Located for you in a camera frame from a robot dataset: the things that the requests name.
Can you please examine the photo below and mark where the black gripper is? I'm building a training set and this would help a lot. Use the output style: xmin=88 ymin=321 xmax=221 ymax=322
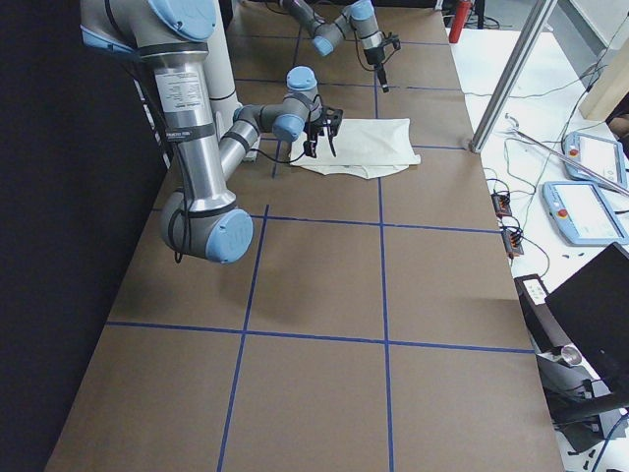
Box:
xmin=363 ymin=31 xmax=401 ymax=93
xmin=303 ymin=105 xmax=343 ymax=158

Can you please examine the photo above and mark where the cream long-sleeve printed shirt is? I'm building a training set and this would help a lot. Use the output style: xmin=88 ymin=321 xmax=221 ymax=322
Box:
xmin=289 ymin=118 xmax=422 ymax=179

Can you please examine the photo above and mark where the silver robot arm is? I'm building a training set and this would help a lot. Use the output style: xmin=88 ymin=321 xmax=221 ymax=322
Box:
xmin=278 ymin=1 xmax=401 ymax=93
xmin=81 ymin=1 xmax=343 ymax=264

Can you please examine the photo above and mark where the red cylinder bottle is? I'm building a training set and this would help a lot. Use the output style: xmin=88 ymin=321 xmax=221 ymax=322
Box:
xmin=448 ymin=0 xmax=471 ymax=44

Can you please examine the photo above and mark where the orange black connector block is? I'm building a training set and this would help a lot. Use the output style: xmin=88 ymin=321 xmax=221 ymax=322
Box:
xmin=491 ymin=193 xmax=513 ymax=218

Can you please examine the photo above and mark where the wooden board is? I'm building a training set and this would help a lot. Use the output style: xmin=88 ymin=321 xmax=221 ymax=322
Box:
xmin=580 ymin=40 xmax=629 ymax=121

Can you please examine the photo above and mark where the far blue teach pendant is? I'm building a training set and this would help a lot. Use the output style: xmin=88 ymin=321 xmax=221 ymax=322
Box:
xmin=562 ymin=132 xmax=628 ymax=189

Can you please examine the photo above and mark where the blue teach pendant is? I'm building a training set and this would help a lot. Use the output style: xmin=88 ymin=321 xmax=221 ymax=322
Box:
xmin=542 ymin=181 xmax=628 ymax=247
xmin=562 ymin=132 xmax=628 ymax=189

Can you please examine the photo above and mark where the near blue teach pendant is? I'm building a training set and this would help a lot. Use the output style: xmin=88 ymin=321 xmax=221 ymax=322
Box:
xmin=542 ymin=181 xmax=628 ymax=247

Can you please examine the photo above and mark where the metal rod with white hook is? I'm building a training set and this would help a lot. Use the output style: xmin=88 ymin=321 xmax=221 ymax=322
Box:
xmin=504 ymin=113 xmax=629 ymax=198

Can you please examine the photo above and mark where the black box with label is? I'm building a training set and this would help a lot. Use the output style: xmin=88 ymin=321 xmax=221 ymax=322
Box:
xmin=514 ymin=274 xmax=572 ymax=354

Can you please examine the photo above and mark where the black monitor screen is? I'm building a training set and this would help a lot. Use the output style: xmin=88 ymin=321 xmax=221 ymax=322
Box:
xmin=545 ymin=243 xmax=628 ymax=390

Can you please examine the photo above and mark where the silver metal cup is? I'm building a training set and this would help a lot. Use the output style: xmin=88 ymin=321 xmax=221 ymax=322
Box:
xmin=559 ymin=345 xmax=583 ymax=368

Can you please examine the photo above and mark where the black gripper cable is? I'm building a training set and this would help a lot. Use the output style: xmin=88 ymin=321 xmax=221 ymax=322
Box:
xmin=171 ymin=95 xmax=340 ymax=265

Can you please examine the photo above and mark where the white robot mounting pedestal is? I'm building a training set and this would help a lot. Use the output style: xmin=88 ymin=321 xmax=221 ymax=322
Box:
xmin=199 ymin=1 xmax=260 ymax=178

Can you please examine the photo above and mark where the aluminium frame post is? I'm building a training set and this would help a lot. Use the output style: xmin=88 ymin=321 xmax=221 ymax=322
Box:
xmin=469 ymin=0 xmax=558 ymax=153

